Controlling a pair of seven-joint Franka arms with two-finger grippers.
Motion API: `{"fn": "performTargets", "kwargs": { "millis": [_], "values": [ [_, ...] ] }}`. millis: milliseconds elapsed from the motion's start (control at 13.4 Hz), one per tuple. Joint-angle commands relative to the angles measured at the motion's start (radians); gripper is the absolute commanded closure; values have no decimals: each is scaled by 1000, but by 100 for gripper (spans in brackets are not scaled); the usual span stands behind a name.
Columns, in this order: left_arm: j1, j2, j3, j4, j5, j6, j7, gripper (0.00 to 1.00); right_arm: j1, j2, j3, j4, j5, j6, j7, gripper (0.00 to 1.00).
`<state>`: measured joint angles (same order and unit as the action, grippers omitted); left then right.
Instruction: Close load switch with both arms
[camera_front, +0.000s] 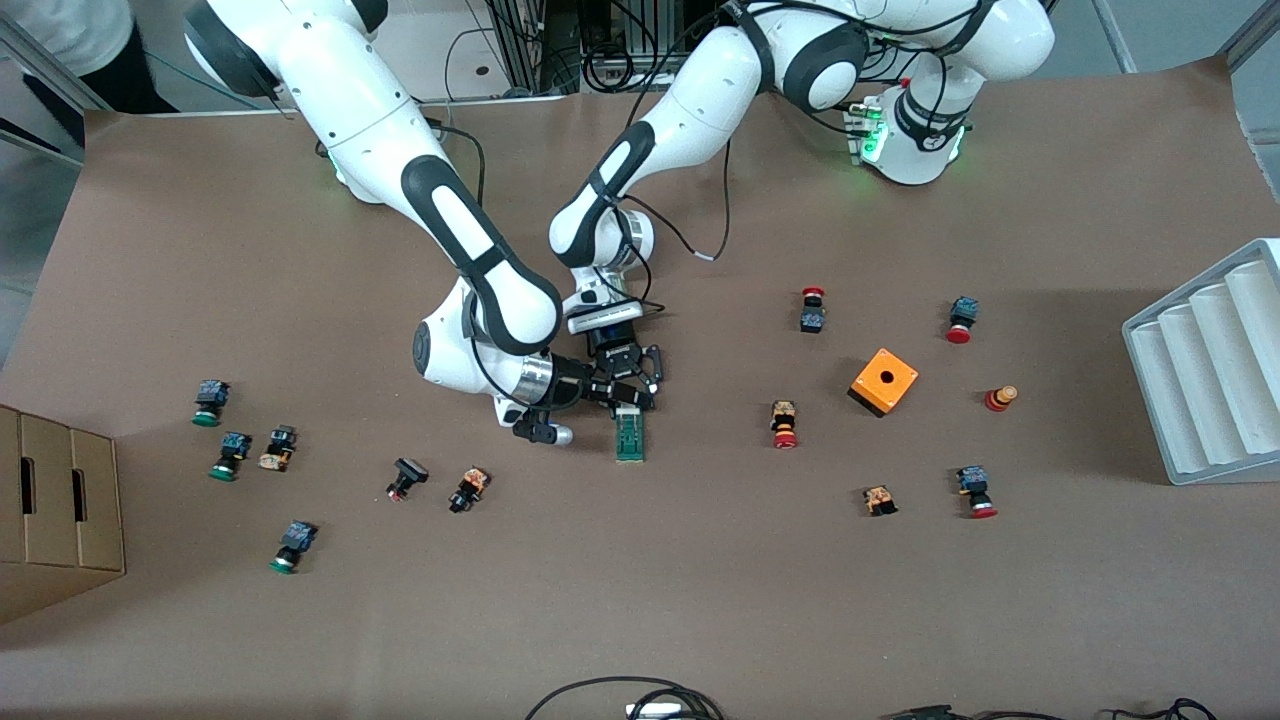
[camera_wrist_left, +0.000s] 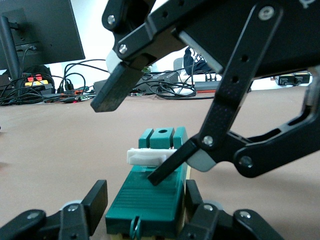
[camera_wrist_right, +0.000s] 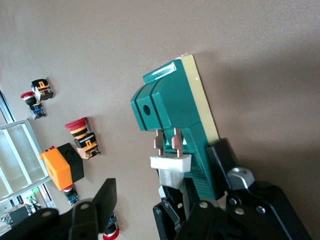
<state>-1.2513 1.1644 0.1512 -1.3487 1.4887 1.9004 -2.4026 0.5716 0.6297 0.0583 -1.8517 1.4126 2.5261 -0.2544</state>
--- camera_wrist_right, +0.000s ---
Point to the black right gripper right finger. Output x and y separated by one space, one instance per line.
210 222

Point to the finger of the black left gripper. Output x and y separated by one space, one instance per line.
221 165
167 220

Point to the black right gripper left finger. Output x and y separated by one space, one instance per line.
106 202

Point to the red button black contact block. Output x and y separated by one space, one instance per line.
111 228

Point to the red button blue contact block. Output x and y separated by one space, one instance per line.
30 100
71 196

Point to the red emergency stop orange block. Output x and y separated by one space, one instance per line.
82 140

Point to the red orange emergency stop head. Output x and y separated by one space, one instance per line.
50 149

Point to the black electronics box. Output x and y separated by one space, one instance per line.
17 215

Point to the white compartment tray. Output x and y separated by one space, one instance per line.
22 155

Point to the orange black contact block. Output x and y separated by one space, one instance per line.
43 88

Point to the orange black button enclosure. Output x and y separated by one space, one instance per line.
58 172

